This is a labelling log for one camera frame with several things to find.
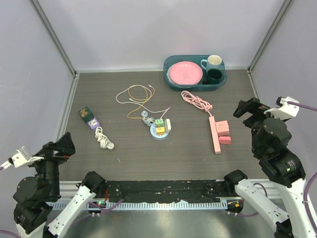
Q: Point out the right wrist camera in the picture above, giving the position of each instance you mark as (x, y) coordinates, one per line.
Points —
(288, 108)

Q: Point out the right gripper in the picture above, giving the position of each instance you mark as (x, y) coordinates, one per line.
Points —
(257, 107)

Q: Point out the round blue power strip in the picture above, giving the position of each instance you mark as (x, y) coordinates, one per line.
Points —
(153, 133)

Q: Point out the pink cube socket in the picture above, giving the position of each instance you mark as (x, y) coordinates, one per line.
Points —
(222, 128)

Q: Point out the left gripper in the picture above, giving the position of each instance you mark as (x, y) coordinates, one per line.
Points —
(66, 143)

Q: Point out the dark green mug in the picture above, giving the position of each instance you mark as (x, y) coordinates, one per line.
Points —
(214, 76)

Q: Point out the green charger plug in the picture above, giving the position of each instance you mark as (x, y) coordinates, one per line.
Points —
(159, 122)

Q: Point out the dark green cube socket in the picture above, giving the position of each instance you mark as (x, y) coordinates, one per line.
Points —
(86, 114)

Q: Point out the pink power strip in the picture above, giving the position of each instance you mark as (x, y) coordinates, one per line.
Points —
(214, 135)

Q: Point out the white square charger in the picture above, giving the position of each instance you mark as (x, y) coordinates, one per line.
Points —
(167, 125)

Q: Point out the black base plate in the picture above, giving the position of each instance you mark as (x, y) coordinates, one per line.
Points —
(167, 191)

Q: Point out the slotted cable duct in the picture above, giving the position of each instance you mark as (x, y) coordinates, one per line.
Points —
(182, 205)

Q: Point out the yellow charger plug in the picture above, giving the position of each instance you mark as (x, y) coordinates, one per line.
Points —
(160, 131)

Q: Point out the pink plate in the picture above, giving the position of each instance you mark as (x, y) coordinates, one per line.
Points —
(185, 73)

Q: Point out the light blue mug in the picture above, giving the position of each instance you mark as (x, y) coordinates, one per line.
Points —
(212, 62)

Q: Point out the purple power strip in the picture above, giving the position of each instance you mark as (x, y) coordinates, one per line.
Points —
(93, 124)

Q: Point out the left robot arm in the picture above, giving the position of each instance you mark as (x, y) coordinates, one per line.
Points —
(35, 194)

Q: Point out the teal plastic bin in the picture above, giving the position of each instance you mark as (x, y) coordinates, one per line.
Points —
(201, 86)

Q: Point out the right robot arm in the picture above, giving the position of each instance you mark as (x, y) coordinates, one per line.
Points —
(283, 168)

